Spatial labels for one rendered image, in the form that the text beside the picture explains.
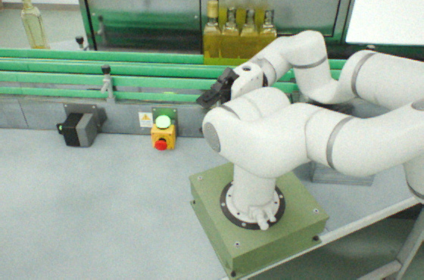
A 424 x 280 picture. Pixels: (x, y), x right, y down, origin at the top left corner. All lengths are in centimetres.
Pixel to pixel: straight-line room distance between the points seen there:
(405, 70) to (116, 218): 76
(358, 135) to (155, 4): 99
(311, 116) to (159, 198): 58
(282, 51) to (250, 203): 34
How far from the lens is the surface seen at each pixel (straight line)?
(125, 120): 123
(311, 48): 76
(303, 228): 86
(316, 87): 80
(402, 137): 48
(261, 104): 65
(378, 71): 64
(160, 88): 115
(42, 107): 131
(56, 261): 98
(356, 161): 52
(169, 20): 136
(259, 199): 81
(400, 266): 173
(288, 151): 54
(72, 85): 124
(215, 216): 86
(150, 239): 95
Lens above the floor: 152
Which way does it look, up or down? 36 degrees down
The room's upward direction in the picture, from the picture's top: straight up
